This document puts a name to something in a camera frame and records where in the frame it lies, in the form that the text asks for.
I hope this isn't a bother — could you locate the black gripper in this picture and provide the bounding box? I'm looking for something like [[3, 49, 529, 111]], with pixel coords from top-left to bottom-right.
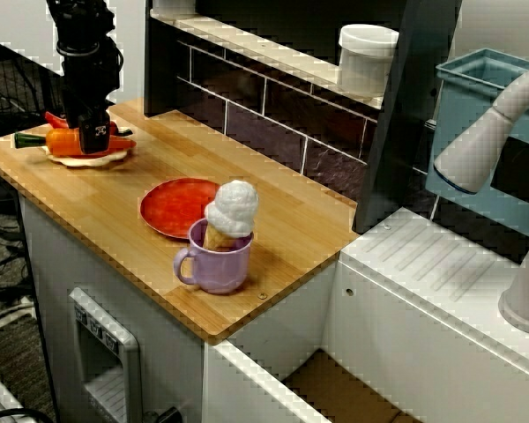
[[56, 41, 123, 155]]

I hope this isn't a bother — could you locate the orange toy carrot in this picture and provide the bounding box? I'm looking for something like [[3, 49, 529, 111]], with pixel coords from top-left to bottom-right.
[[13, 127, 138, 158]]

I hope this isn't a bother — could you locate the red toy pepper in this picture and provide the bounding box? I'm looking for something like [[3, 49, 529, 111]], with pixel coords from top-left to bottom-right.
[[43, 111, 120, 136]]

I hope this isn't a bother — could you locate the red round plate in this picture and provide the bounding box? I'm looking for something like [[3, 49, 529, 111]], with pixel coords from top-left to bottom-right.
[[138, 176, 224, 241]]

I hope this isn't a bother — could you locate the cream scalloped plate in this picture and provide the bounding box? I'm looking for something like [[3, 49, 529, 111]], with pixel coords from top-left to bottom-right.
[[42, 127, 136, 168]]

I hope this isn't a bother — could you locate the white toy kitchen cabinet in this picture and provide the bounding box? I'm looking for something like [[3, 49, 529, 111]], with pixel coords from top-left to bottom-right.
[[17, 193, 208, 423]]

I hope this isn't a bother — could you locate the white toy ice cream cone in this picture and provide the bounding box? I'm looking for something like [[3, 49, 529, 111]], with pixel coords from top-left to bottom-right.
[[204, 179, 260, 252]]

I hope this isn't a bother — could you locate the black toy kitchen hutch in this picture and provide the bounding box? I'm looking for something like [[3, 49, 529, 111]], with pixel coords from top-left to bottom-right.
[[145, 0, 464, 234]]

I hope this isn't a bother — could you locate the purple plastic mug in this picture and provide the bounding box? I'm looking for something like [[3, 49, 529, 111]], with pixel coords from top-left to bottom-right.
[[172, 219, 255, 295]]

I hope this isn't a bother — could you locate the grey toy dispenser panel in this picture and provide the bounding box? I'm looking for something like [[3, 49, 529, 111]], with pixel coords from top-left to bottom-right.
[[68, 286, 142, 423]]

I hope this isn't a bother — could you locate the white lidded canister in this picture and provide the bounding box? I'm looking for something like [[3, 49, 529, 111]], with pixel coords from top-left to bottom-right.
[[337, 24, 400, 99]]

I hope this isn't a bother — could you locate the white toy sink unit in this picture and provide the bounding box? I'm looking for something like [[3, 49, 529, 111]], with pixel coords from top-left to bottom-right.
[[205, 206, 529, 423]]

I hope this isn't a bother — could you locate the teal plastic bin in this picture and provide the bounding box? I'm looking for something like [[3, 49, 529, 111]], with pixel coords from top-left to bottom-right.
[[425, 48, 529, 239]]

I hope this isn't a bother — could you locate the grey toy faucet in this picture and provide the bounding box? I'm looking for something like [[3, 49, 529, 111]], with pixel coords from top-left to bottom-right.
[[432, 61, 529, 334]]

